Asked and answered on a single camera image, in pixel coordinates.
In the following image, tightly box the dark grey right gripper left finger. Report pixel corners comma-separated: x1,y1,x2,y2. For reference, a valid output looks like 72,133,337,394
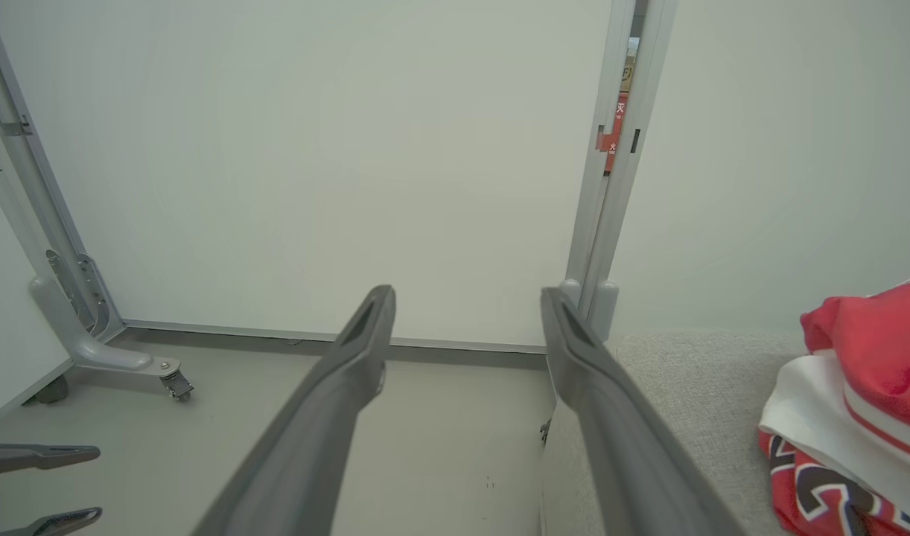
191,284,398,536

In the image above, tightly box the black caster with metal bracket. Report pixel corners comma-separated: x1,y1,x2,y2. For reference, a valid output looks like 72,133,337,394
159,370,195,403

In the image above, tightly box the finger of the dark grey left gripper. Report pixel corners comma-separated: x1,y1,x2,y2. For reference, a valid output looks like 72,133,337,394
0,444,102,478
0,506,104,536

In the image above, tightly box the dark grey caster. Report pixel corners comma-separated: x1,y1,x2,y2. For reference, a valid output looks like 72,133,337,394
22,374,71,407

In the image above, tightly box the grey fabric sofa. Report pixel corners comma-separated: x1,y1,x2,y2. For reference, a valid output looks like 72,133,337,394
538,330,809,536

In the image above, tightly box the red and white garment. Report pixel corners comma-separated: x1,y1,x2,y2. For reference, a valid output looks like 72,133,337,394
757,275,910,536

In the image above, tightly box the red sign behind partition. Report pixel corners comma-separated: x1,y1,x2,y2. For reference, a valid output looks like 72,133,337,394
596,93,629,176

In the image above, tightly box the grey partition foot bracket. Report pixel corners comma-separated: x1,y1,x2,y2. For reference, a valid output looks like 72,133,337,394
45,249,126,337

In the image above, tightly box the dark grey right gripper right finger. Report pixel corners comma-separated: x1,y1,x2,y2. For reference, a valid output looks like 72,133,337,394
541,287,748,536

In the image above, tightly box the long grey partition foot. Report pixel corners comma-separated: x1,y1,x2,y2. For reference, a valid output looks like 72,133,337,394
29,274,182,377

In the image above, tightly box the grey corner partition post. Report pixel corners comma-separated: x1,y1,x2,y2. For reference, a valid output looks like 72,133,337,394
0,7,91,328

